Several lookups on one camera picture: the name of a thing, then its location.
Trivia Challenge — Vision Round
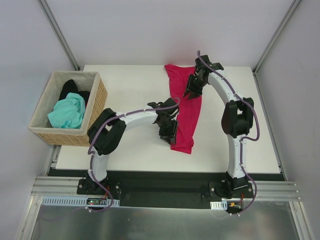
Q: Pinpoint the pink t shirt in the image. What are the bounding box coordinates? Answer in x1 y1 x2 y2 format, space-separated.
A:
164 64 202 154

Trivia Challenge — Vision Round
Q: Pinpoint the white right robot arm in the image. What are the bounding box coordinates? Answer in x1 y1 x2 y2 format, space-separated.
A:
183 52 256 179

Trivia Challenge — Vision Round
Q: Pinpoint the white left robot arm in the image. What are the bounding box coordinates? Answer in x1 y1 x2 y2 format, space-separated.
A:
87 97 180 195

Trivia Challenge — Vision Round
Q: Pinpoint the wicker laundry basket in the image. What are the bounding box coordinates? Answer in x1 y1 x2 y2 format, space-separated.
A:
28 71 108 147

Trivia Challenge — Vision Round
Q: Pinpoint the teal t shirt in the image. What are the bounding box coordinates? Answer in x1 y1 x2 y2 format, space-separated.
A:
47 92 86 129

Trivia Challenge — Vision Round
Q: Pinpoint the black t shirt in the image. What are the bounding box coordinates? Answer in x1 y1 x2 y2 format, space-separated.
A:
58 79 90 105

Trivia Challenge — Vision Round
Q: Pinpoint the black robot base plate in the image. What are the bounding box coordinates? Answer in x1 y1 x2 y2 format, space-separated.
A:
76 170 257 210

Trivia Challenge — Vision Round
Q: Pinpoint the right white cable duct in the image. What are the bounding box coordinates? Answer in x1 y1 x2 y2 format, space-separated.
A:
210 200 228 211

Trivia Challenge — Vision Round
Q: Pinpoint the white cable duct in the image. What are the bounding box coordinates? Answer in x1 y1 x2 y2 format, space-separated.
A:
42 196 120 208
210 200 228 211

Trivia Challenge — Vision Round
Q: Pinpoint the left white cable duct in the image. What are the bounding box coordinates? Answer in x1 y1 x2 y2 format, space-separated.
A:
42 196 120 208

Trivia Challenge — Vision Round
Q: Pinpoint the right aluminium frame post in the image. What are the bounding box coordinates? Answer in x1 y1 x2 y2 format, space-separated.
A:
252 0 303 76

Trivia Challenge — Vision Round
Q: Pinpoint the aluminium frame post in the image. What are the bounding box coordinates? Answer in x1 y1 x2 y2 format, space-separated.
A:
252 0 303 76
37 0 81 71

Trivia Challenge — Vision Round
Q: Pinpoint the left aluminium frame post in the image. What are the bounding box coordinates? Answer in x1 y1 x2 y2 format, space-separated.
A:
37 0 81 71

